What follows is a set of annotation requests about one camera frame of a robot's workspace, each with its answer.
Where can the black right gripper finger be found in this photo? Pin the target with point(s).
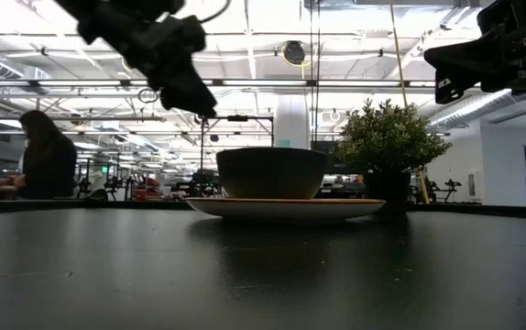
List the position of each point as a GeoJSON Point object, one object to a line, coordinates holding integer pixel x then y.
{"type": "Point", "coordinates": [447, 91]}
{"type": "Point", "coordinates": [462, 62]}

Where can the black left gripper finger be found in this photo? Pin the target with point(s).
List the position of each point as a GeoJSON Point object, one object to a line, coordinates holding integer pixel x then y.
{"type": "Point", "coordinates": [196, 96]}
{"type": "Point", "coordinates": [173, 100]}

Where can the black ribbed bowl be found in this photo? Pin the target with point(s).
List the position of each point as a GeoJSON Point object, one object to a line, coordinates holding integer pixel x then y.
{"type": "Point", "coordinates": [272, 174]}

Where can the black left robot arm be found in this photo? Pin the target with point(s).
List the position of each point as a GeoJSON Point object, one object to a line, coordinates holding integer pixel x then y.
{"type": "Point", "coordinates": [107, 14]}

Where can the small potted green plant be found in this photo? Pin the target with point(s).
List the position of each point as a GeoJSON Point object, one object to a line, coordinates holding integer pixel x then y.
{"type": "Point", "coordinates": [389, 137]}

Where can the red tool cart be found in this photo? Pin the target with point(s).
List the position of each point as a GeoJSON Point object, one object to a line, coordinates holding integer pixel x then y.
{"type": "Point", "coordinates": [146, 190]}

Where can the person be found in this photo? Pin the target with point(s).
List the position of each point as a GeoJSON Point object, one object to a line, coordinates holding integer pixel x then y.
{"type": "Point", "coordinates": [47, 160]}

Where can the gold round plate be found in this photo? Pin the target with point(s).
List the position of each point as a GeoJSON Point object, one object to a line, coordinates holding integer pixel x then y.
{"type": "Point", "coordinates": [286, 208]}

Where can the black metal gantry frame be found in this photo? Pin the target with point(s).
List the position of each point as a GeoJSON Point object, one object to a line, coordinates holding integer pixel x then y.
{"type": "Point", "coordinates": [237, 118]}

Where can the black metal table frame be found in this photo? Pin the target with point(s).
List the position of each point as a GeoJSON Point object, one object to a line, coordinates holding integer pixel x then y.
{"type": "Point", "coordinates": [84, 205]}

